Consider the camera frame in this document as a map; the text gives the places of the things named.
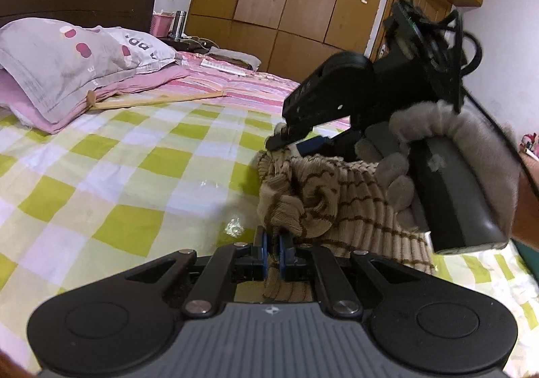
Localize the pink striped blanket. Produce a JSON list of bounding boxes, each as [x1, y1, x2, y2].
[[166, 50, 352, 127]]

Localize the colourful toy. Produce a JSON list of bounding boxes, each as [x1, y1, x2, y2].
[[519, 131, 539, 162]]

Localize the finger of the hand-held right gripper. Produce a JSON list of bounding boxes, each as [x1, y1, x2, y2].
[[295, 134, 350, 156], [264, 120, 325, 151]]

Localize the grey pillow with pink dots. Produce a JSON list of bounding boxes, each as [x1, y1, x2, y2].
[[0, 17, 178, 125]]

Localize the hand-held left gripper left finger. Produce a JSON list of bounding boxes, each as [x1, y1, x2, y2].
[[126, 232, 269, 320]]

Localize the white cable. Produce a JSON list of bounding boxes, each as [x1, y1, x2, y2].
[[181, 36, 220, 54]]

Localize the dark nightstand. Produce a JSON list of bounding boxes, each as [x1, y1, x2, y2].
[[158, 35, 220, 53]]

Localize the person's right hand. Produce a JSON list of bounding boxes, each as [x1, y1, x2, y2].
[[355, 99, 521, 238]]

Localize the metal flask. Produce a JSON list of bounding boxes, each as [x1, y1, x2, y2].
[[170, 10, 188, 39]]

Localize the green checkered bed sheet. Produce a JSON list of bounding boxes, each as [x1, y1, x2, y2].
[[0, 96, 539, 378]]

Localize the black cable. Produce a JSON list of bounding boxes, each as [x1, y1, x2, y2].
[[378, 0, 539, 198]]

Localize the beige striped knit sweater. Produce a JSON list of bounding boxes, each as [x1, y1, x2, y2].
[[255, 151, 436, 303]]

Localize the small clear plastic wrapper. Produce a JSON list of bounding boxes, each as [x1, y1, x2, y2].
[[224, 217, 246, 238]]

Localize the person's right forearm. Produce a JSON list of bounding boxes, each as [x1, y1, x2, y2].
[[509, 153, 539, 254]]

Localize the white remote control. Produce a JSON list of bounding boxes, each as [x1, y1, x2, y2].
[[200, 59, 247, 76]]

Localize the pink plastic basket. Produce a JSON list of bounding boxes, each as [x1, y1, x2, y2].
[[152, 11, 175, 37]]

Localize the folded beige cloth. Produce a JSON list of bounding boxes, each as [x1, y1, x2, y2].
[[208, 47, 262, 70]]

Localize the long wooden stick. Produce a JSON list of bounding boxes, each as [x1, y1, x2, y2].
[[85, 89, 227, 112]]

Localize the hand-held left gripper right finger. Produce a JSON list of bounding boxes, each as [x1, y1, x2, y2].
[[278, 232, 422, 318]]

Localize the wooden wardrobe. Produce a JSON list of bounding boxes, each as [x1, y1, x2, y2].
[[185, 0, 399, 84]]

